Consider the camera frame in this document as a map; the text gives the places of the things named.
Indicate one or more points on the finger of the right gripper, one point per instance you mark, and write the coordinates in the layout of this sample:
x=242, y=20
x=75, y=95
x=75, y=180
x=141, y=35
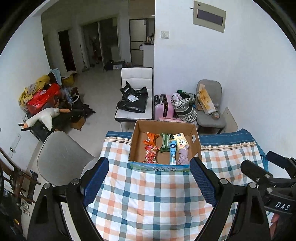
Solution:
x=255, y=172
x=283, y=162

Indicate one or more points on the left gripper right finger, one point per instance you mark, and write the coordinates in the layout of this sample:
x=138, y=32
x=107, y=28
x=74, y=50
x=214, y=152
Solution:
x=214, y=190

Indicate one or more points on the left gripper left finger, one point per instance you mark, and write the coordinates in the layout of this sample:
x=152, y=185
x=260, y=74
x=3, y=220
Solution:
x=82, y=192

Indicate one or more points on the purple cloth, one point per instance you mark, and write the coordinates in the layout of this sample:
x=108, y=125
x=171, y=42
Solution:
x=183, y=157

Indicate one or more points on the green snack packet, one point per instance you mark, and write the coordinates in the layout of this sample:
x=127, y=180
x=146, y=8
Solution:
x=165, y=142

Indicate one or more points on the red snack packet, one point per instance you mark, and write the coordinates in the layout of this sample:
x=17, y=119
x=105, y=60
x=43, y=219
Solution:
x=150, y=154

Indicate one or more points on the orange snack packet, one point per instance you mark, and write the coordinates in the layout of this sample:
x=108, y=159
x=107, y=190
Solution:
x=151, y=139

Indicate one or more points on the grey shell chair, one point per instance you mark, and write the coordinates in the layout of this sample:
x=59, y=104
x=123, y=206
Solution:
x=61, y=159

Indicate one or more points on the dark wooden chair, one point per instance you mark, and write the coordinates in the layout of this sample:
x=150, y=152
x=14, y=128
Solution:
x=16, y=178

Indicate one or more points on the tape roll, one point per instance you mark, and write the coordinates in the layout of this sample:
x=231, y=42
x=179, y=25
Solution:
x=215, y=115

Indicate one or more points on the cardboard box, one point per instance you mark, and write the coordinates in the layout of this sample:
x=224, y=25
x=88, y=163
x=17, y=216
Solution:
x=137, y=150

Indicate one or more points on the white goose plush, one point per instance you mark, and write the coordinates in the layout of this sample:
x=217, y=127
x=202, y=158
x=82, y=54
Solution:
x=45, y=117

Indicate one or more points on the pink floral package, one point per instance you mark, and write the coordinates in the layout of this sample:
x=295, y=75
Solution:
x=178, y=120

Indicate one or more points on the yellow paper package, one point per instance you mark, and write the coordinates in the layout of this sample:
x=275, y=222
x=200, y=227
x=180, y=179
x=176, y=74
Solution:
x=205, y=100

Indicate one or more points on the patterned tote bag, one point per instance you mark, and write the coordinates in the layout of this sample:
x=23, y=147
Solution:
x=184, y=104

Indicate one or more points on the black plastic bag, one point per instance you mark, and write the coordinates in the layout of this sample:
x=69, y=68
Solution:
x=132, y=100

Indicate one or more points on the grey fabric chair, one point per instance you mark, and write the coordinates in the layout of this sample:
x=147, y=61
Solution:
x=214, y=89

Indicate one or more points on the red plastic bag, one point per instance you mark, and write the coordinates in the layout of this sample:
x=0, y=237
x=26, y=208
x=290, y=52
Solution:
x=43, y=97

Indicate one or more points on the pink suitcase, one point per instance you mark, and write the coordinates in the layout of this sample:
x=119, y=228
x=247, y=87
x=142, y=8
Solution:
x=163, y=107

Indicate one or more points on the white padded chair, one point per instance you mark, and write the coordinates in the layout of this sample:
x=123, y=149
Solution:
x=137, y=77

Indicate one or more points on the yellow cloth pile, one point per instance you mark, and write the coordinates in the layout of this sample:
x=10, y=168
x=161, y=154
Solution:
x=30, y=91

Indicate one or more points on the beige board against wall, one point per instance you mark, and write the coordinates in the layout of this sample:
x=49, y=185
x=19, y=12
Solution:
x=231, y=125

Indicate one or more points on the wall light switch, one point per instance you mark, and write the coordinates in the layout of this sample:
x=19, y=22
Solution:
x=165, y=34

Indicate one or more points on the wall electrical panel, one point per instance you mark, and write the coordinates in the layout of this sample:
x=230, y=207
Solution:
x=208, y=16

